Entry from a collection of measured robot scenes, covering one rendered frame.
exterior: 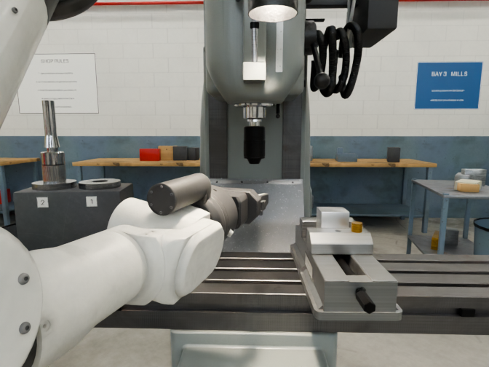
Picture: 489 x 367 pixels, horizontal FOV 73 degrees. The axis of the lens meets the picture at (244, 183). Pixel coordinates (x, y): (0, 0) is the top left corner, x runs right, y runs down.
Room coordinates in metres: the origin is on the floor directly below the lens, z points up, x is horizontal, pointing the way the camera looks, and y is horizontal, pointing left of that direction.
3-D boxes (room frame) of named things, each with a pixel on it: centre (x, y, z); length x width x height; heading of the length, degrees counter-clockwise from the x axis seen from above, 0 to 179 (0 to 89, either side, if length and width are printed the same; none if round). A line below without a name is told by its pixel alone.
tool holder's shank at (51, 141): (0.75, 0.43, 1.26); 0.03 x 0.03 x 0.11
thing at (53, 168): (0.75, 0.43, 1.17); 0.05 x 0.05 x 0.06
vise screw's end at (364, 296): (0.50, -0.19, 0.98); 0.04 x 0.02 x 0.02; 179
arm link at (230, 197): (0.51, 0.05, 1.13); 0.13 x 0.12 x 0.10; 73
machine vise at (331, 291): (0.69, -0.19, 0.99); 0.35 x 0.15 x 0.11; 179
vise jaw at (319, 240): (0.66, -0.19, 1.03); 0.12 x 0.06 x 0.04; 89
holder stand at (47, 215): (0.76, 0.38, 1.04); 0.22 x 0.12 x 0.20; 95
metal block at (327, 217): (0.72, -0.20, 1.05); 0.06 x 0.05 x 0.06; 89
